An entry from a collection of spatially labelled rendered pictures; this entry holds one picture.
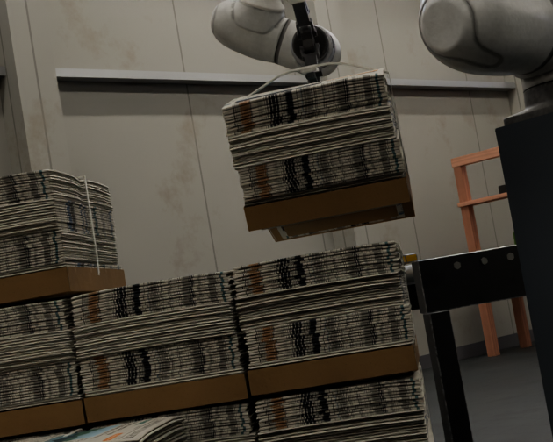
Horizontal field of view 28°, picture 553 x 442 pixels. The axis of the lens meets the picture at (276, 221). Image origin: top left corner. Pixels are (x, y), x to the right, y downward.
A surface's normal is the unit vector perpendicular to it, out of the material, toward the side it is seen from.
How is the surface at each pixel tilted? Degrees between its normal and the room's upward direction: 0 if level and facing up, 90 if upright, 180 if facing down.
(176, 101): 90
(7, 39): 90
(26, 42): 90
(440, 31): 95
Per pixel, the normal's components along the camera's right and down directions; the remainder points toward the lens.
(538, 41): 0.64, 0.39
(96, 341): -0.13, -0.05
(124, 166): 0.67, -0.17
